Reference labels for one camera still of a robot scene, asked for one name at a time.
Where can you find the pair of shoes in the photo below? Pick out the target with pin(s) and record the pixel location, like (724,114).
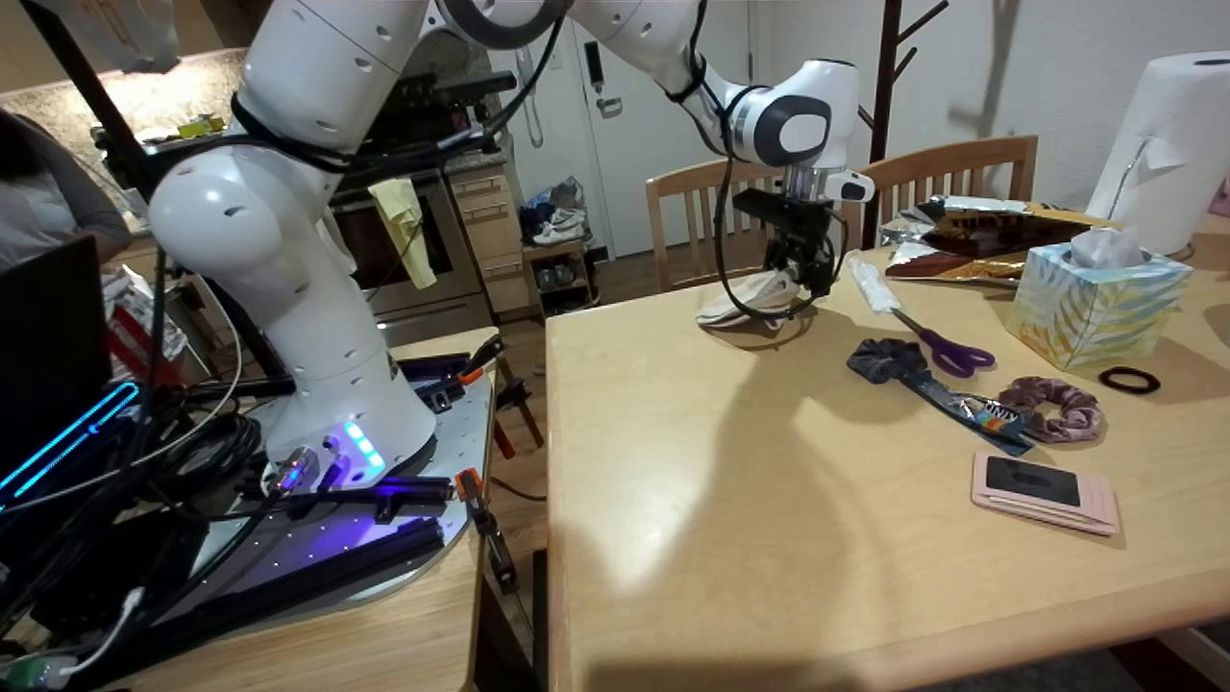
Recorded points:
(558,218)

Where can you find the seated person grey shirt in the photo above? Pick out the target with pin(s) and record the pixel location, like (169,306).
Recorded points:
(50,218)

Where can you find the black laptop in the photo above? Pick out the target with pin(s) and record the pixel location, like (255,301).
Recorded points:
(50,333)

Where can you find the yellow-green hanging cloth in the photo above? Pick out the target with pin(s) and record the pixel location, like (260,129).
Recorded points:
(409,232)

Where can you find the dark brown coat rack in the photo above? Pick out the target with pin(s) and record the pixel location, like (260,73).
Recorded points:
(887,118)

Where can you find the grey robot mounting plate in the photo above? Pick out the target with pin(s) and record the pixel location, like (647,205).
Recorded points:
(320,550)

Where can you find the white paper towel roll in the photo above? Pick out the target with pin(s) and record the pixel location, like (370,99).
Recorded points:
(1174,140)

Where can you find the black control box blue light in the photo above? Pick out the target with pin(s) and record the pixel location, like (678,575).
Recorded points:
(62,442)

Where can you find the brown snack bag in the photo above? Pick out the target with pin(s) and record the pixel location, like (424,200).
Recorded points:
(1002,224)

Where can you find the long white paper wrapper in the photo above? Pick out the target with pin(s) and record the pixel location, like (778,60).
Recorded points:
(879,286)

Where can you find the wrist-mounted camera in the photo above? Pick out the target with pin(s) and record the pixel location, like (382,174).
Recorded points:
(853,186)

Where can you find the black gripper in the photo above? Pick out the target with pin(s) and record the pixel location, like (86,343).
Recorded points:
(800,232)

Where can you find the striped tissue box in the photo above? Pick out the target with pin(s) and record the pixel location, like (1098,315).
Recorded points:
(1098,301)

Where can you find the pink-cased phone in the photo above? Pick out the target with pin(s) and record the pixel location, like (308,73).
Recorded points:
(1044,491)

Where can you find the light wooden slat-back chair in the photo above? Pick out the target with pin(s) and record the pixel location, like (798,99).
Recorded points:
(953,174)
(678,205)

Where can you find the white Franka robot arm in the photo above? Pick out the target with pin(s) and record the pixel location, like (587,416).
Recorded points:
(308,282)

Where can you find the black stand pole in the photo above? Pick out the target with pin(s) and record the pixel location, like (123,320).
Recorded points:
(83,101)

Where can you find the silver foil snack bag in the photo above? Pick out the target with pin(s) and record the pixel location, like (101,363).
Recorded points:
(947,265)

